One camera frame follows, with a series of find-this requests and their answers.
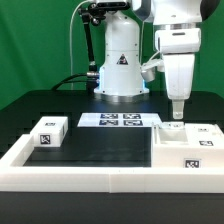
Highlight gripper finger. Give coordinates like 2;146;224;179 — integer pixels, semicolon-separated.
172;100;184;119

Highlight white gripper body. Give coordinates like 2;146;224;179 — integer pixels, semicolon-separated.
155;28;201;100

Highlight white cabinet door panel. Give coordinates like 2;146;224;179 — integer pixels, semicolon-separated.
161;121;185;130
185;123;224;149

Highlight white cabinet body box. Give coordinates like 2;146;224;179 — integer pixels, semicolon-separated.
151;125;224;168

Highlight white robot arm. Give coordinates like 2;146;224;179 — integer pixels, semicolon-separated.
95;0;221;119

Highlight small white cabinet top block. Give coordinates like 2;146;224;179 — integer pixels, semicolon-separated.
30;116;68;147

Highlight white U-shaped fence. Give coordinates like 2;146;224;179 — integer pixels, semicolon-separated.
0;134;224;193

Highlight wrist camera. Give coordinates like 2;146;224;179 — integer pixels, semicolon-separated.
141;59;164;82

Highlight white marker base plate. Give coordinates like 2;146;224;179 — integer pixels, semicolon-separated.
78;113;162;128

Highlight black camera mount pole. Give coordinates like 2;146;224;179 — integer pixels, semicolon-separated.
78;3;102;94

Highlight white cable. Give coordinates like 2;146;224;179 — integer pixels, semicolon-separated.
69;0;93;90

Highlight black cables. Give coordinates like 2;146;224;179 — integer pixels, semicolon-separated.
51;73;100;91

